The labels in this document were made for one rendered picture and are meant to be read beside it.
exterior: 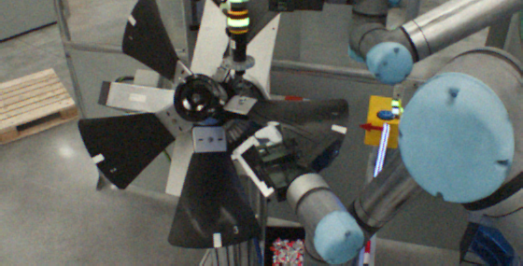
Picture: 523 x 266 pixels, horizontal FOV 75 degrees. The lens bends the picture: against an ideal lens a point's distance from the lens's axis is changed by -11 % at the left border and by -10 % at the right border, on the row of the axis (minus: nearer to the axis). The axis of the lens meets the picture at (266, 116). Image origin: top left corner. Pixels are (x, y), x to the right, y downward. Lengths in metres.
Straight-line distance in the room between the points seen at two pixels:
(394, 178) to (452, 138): 0.28
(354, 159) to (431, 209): 0.48
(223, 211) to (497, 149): 0.69
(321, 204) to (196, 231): 0.39
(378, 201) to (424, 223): 1.41
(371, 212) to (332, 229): 0.13
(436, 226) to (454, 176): 1.72
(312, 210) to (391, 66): 0.28
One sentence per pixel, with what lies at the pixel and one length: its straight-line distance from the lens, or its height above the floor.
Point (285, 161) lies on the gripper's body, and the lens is 0.72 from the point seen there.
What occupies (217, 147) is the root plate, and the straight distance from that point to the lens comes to 0.95.
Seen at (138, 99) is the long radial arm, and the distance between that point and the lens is 1.17.
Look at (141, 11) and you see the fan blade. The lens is 1.09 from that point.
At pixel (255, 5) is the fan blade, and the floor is 1.39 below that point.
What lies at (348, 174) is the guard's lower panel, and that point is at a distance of 1.88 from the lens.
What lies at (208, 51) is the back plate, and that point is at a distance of 1.24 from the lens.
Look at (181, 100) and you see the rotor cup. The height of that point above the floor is 1.21.
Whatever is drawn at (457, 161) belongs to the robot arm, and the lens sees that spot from 0.38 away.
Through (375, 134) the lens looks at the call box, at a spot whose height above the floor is 1.02.
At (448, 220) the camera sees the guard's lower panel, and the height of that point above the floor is 0.26.
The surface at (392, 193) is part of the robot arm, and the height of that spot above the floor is 1.22.
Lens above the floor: 1.65
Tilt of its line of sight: 31 degrees down
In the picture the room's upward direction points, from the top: straight up
